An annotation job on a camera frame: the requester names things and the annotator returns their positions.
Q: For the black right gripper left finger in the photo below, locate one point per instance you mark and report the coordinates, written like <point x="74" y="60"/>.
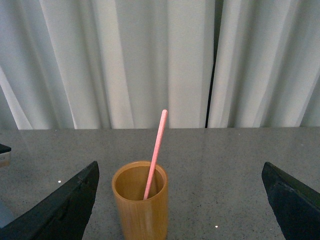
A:
<point x="63" y="215"/>

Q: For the bamboo chopstick holder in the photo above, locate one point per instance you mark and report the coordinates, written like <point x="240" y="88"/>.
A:
<point x="142" y="219"/>

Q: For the pink chopstick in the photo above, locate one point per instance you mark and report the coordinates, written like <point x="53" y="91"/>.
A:
<point x="156" y="150"/>

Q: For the black and beige box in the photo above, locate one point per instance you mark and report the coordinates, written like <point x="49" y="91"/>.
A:
<point x="5" y="155"/>

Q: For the white curtain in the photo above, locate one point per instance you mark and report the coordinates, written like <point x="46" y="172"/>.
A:
<point x="116" y="64"/>

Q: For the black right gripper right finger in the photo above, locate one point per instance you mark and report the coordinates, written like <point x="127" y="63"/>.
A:
<point x="295" y="205"/>

